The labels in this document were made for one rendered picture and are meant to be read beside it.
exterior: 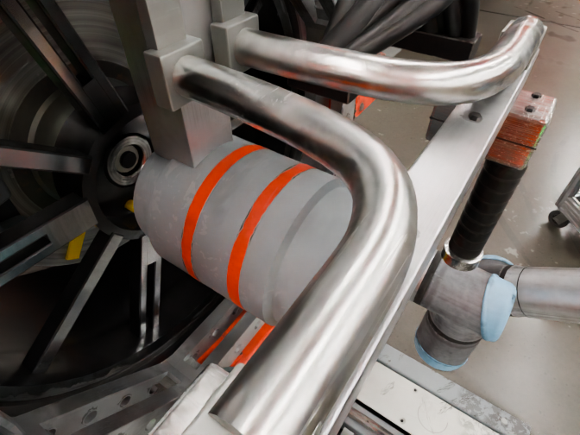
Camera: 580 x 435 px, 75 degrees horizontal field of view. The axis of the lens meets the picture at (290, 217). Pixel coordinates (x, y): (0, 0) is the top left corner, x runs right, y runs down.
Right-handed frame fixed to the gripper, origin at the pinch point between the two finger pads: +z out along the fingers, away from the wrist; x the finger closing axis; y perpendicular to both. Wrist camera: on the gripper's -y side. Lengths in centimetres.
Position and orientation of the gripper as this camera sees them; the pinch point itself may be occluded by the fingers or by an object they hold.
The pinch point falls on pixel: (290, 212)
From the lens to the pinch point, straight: 67.3
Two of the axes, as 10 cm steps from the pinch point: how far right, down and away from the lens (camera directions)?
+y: 4.0, 0.9, 9.1
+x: 4.0, -9.1, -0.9
